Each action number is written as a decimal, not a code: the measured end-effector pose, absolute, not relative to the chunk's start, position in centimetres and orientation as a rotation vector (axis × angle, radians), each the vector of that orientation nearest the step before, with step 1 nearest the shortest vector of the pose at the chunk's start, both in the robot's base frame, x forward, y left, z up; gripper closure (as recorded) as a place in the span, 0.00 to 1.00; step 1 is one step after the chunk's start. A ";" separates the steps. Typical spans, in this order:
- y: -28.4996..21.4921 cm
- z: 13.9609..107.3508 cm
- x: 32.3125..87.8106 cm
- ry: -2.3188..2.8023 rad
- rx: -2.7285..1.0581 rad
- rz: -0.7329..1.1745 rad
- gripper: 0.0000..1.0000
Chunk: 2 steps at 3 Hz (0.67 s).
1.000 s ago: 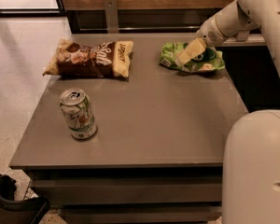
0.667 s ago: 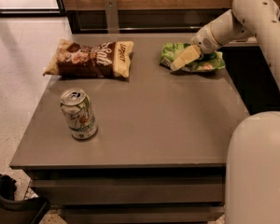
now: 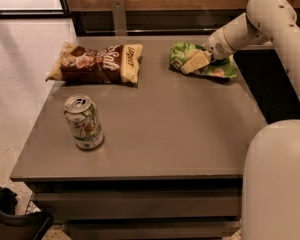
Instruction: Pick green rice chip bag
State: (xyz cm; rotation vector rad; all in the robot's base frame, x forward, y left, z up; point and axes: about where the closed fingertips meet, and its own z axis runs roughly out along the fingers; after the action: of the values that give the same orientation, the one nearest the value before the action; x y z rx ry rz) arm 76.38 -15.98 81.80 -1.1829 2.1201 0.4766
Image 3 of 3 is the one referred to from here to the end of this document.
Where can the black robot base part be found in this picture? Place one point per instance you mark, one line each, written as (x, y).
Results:
(21, 227)

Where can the grey drawer cabinet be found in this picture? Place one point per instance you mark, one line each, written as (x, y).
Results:
(171, 163)

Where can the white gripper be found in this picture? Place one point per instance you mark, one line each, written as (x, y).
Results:
(216, 48)

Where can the green rice chip bag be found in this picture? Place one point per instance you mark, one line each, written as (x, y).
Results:
(182, 51)

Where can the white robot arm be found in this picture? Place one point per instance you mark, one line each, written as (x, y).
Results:
(266, 38)

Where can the left metal wall bracket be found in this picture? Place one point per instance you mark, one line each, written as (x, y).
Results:
(119, 17)

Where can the white green soda can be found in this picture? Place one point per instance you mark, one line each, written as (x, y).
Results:
(83, 120)

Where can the brown yellow snack bag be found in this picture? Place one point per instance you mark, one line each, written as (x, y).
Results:
(113, 65)

